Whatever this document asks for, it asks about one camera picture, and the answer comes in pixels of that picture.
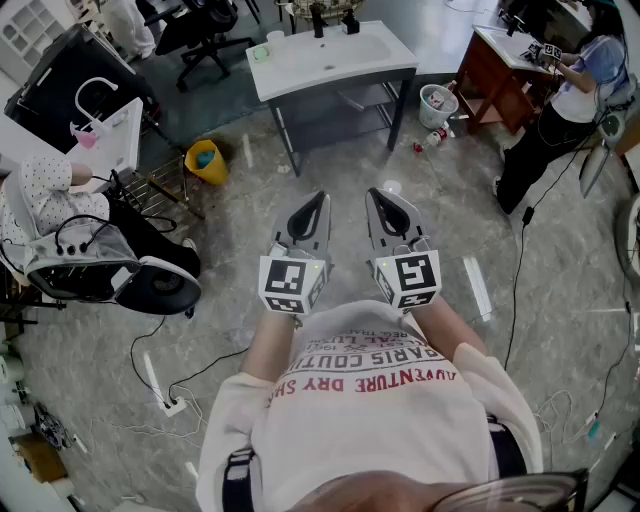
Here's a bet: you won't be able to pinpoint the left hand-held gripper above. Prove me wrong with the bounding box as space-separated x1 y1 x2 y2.
257 189 335 317

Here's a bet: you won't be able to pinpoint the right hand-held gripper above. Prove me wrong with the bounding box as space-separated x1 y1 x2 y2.
365 187 443 314

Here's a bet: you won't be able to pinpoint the person's right forearm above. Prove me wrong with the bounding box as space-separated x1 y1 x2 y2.
407 297 489 362

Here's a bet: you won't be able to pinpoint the person's left forearm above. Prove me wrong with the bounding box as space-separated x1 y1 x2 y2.
239 309 302 375

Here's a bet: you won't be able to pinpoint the small white sink basin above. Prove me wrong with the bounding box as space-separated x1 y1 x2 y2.
471 22 557 77
67 97 145 195

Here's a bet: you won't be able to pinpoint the red label plastic bottle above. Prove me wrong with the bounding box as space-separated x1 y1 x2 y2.
412 126 454 152

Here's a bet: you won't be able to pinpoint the yellow bin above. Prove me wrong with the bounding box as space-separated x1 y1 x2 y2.
184 139 231 187

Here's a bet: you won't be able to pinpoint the white mesh wastebasket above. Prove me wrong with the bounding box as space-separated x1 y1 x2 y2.
418 83 461 131

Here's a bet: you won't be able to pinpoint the black round stool seat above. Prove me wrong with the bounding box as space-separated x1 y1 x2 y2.
114 256 203 317

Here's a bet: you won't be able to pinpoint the brown wooden cabinet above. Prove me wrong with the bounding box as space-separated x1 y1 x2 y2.
451 29 552 137

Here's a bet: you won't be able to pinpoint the person's white printed shirt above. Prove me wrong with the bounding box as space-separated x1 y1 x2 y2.
195 299 544 512

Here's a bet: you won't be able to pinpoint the white power strip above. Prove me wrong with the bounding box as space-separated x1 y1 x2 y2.
159 394 189 419

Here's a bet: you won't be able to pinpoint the grey backpack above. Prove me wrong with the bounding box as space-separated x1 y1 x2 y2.
24 214 143 304

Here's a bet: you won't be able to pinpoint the black office chair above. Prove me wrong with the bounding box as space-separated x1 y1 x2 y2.
143 0 262 92

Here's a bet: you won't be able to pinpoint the pink holder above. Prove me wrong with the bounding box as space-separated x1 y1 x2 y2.
69 121 99 151

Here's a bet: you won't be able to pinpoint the white curved faucet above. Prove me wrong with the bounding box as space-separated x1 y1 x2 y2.
74 76 120 133

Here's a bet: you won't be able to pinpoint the black cabinet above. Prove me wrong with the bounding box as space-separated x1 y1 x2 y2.
4 24 159 154

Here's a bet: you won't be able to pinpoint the person's eyeglasses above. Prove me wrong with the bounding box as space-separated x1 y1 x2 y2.
429 467 591 512

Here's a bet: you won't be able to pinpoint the white shelf unit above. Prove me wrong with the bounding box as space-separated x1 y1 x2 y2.
0 0 67 87

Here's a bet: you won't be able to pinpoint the cardboard box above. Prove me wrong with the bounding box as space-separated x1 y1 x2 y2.
14 431 69 484

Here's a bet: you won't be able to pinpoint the long black cable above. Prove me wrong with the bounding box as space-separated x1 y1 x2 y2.
503 144 602 372

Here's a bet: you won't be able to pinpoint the metal wire rack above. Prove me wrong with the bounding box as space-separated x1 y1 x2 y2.
121 153 206 221

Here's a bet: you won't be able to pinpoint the black power cable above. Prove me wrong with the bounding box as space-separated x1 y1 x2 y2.
129 314 251 407

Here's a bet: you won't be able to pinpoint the gold wire basket stand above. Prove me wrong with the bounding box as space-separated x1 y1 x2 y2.
291 0 363 24

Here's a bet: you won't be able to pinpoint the black harness strap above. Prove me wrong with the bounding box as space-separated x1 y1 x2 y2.
222 447 262 512
487 414 527 477

